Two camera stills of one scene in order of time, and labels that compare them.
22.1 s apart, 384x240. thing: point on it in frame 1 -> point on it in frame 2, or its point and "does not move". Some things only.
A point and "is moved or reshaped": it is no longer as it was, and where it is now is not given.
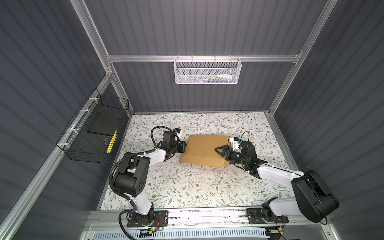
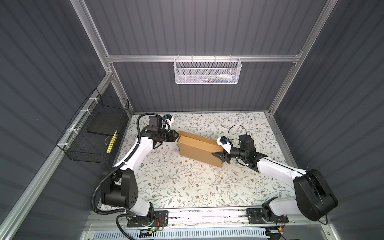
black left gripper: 182,144 -> 172,137
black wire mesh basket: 88,138 does not move
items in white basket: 219,78 does not move
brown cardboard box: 200,150 is moved or reshaped
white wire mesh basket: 207,70 does not move
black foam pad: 106,123 does not move
